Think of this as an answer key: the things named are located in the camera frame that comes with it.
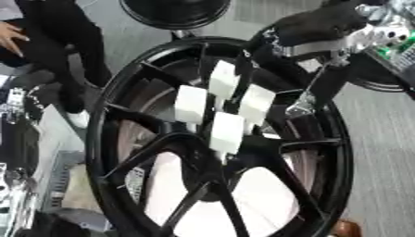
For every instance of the black spoked wheel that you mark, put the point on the black spoked wheel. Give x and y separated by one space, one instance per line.
135 185

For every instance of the grey slotted crate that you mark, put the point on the grey slotted crate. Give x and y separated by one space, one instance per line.
62 182

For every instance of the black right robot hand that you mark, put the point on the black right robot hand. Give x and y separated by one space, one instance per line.
319 24

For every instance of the person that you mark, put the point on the person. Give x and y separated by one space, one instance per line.
59 40

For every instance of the person's hand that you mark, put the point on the person's hand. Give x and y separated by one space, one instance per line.
11 37

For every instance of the white pin with thin stem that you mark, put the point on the white pin with thin stem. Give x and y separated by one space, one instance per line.
227 132
223 78
190 105
256 103

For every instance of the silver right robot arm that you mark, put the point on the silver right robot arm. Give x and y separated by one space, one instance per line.
397 40

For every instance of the brown round object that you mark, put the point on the brown round object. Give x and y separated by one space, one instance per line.
346 229

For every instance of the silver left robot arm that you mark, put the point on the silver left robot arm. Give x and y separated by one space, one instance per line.
16 185

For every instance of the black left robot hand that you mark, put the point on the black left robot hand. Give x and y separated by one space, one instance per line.
59 223

